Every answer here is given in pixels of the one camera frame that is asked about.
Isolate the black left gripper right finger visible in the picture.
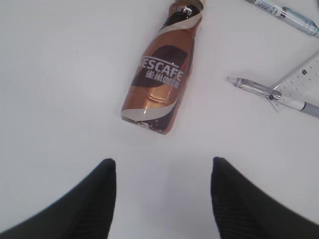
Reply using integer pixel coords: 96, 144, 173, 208
211, 157, 319, 239

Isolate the grey blue ballpoint pen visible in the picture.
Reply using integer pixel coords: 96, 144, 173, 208
247, 0, 319, 39

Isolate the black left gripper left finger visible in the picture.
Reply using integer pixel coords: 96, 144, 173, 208
0, 159, 116, 239

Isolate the brown Nescafe coffee bottle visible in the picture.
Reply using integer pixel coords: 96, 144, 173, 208
121, 0, 206, 134

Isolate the white grey ballpoint pen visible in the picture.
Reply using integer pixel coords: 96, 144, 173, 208
226, 76, 319, 118

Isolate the clear plastic ruler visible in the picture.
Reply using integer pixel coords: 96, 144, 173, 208
271, 52, 319, 112

